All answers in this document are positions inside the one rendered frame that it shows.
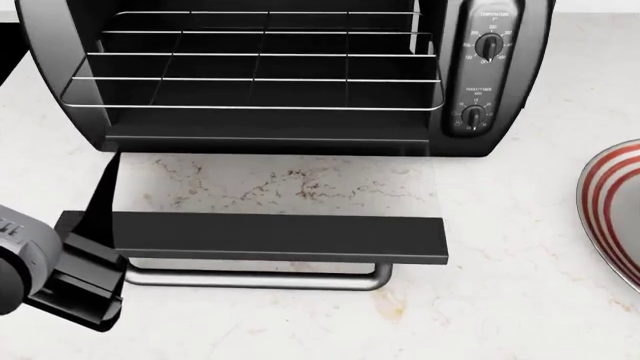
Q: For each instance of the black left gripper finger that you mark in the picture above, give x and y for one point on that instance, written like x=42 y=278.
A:
x=97 y=251
x=92 y=296

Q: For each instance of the red striped grey plate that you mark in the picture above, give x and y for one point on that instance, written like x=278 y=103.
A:
x=625 y=210

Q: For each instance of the black flat panel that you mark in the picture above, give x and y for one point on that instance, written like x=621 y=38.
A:
x=10 y=48

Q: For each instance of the black timer knob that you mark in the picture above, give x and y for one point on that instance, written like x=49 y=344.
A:
x=473 y=117

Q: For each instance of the black temperature knob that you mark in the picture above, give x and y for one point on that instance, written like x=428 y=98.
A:
x=489 y=45

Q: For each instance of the black toaster oven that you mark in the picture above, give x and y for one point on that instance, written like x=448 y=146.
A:
x=525 y=75

